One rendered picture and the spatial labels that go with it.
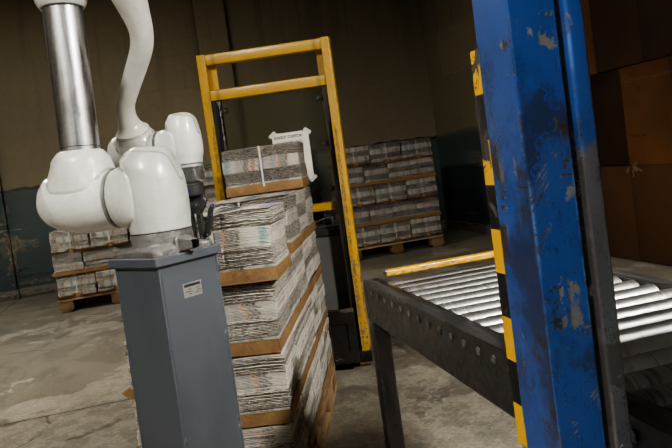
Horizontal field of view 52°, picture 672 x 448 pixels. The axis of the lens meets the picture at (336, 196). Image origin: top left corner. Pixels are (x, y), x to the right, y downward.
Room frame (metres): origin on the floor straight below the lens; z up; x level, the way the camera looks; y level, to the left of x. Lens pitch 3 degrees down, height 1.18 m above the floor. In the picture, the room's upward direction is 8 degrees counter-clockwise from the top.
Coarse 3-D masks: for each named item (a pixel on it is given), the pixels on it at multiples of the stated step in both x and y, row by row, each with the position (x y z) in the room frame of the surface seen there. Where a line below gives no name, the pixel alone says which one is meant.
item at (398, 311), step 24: (384, 288) 1.91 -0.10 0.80; (384, 312) 1.90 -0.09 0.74; (408, 312) 1.68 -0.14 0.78; (432, 312) 1.56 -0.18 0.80; (408, 336) 1.72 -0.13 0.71; (432, 336) 1.55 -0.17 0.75; (456, 336) 1.41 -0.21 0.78; (480, 336) 1.31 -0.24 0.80; (432, 360) 1.57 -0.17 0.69; (456, 360) 1.42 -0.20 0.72; (480, 360) 1.30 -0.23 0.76; (504, 360) 1.20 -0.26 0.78; (480, 384) 1.32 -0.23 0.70; (504, 384) 1.21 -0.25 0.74; (504, 408) 1.23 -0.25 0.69; (648, 408) 0.88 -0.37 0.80; (648, 432) 0.84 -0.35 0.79
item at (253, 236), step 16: (240, 208) 2.24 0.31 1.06; (256, 208) 2.10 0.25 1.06; (272, 208) 2.15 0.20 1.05; (224, 224) 2.11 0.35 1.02; (240, 224) 2.10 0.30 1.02; (256, 224) 2.10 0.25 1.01; (272, 224) 2.15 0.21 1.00; (224, 240) 2.11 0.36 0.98; (240, 240) 2.10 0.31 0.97; (256, 240) 2.10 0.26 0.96; (272, 240) 2.10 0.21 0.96; (224, 256) 2.10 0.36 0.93; (240, 256) 2.10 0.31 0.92; (256, 256) 2.09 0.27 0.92; (272, 256) 2.09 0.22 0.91
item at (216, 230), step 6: (222, 210) 2.29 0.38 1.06; (228, 210) 2.25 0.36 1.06; (204, 216) 2.11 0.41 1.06; (216, 216) 2.11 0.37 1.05; (204, 222) 2.12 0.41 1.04; (216, 222) 2.11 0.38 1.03; (216, 228) 2.11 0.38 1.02; (216, 234) 2.11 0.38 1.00; (216, 240) 2.11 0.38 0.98; (222, 246) 2.10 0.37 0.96; (222, 252) 2.10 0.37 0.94; (222, 258) 2.10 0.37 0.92; (222, 264) 2.10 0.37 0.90; (222, 270) 2.11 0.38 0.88
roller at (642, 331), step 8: (664, 320) 1.26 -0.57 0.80; (632, 328) 1.23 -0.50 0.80; (640, 328) 1.23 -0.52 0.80; (648, 328) 1.23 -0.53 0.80; (656, 328) 1.23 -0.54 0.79; (664, 328) 1.23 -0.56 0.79; (624, 336) 1.21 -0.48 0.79; (632, 336) 1.21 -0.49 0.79; (640, 336) 1.22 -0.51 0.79; (648, 336) 1.22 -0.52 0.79
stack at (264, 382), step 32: (224, 288) 2.14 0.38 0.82; (256, 288) 2.12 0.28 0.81; (288, 288) 2.48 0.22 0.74; (256, 320) 2.13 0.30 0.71; (288, 320) 2.35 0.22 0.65; (320, 320) 3.21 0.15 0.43; (288, 352) 2.25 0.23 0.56; (320, 352) 3.09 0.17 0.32; (256, 384) 2.13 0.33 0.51; (288, 384) 2.15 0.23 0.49; (320, 384) 2.94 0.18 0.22; (320, 416) 2.78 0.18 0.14
